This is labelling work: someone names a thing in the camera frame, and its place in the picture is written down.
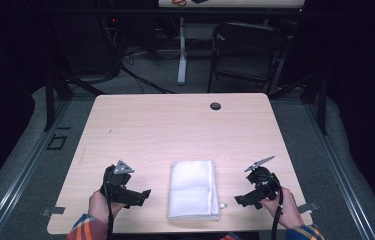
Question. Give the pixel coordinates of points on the black metal stand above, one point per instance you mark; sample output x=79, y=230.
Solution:
x=323, y=106
x=50, y=100

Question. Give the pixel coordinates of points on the white mesh bag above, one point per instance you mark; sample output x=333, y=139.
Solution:
x=193, y=190

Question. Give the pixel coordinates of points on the grey tape piece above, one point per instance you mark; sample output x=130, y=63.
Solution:
x=308, y=207
x=53, y=211

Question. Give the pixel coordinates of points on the dark blue object on desk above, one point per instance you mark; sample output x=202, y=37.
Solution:
x=200, y=1

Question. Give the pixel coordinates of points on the bag zipper pull tab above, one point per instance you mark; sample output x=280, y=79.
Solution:
x=223, y=206

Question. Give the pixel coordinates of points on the metal floor rail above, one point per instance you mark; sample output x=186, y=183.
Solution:
x=338, y=166
x=18, y=176

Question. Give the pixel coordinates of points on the red object on desk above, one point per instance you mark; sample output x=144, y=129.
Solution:
x=179, y=2

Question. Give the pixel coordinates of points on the white desk leg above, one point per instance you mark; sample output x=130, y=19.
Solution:
x=182, y=56

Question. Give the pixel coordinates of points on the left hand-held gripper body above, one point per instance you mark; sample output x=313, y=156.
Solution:
x=116, y=181

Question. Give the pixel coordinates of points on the person's right hand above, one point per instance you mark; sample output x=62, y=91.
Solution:
x=288, y=210

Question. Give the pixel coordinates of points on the black folding chair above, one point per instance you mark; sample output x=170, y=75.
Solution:
x=248, y=56

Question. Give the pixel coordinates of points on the person's plaid clothing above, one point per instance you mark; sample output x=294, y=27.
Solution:
x=231, y=236

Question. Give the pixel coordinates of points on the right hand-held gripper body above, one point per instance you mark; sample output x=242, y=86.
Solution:
x=263, y=181

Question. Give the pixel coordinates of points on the person's left hand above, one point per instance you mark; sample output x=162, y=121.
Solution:
x=100, y=206

